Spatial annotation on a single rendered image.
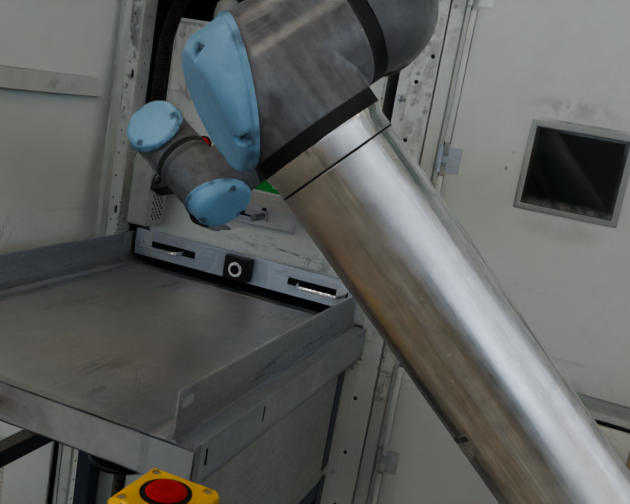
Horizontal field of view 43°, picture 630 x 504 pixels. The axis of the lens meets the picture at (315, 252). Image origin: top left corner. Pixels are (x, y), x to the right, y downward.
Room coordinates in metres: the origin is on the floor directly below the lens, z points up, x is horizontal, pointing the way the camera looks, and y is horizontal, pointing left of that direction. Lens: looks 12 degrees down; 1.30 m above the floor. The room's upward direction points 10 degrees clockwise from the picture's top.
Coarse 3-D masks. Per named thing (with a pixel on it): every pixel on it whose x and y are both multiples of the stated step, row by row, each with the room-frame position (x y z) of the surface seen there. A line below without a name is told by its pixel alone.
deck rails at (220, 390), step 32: (0, 256) 1.37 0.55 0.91; (32, 256) 1.45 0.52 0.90; (64, 256) 1.54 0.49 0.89; (96, 256) 1.64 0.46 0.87; (0, 288) 1.38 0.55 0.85; (32, 288) 1.41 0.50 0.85; (320, 320) 1.36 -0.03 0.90; (352, 320) 1.54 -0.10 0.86; (256, 352) 1.11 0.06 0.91; (288, 352) 1.23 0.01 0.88; (192, 384) 0.94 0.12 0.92; (224, 384) 1.02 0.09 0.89; (256, 384) 1.13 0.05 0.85; (192, 416) 0.95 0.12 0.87
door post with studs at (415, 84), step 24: (432, 48) 1.53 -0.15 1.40; (408, 72) 1.55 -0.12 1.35; (432, 72) 1.53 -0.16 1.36; (408, 96) 1.54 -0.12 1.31; (408, 120) 1.54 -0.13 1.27; (408, 144) 1.53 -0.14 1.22; (360, 312) 1.55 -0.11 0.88; (360, 384) 1.53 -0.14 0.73; (360, 408) 1.53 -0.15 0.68; (360, 432) 1.53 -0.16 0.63
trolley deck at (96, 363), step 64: (0, 320) 1.23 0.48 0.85; (64, 320) 1.28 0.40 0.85; (128, 320) 1.34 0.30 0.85; (192, 320) 1.40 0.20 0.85; (256, 320) 1.47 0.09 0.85; (0, 384) 1.00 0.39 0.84; (64, 384) 1.03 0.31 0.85; (128, 384) 1.06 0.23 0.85; (320, 384) 1.32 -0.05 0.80; (128, 448) 0.93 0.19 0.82; (192, 448) 0.90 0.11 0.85
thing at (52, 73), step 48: (0, 0) 1.48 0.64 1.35; (48, 0) 1.58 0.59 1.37; (96, 0) 1.70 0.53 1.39; (0, 48) 1.49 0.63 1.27; (48, 48) 1.59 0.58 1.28; (96, 48) 1.71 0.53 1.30; (0, 96) 1.50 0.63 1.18; (48, 96) 1.60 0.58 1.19; (96, 96) 1.70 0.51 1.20; (0, 144) 1.50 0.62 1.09; (48, 144) 1.61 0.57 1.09; (96, 144) 1.74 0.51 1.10; (0, 192) 1.51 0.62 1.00; (48, 192) 1.63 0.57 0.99; (96, 192) 1.76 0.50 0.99; (0, 240) 1.52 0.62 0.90; (48, 240) 1.64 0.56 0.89
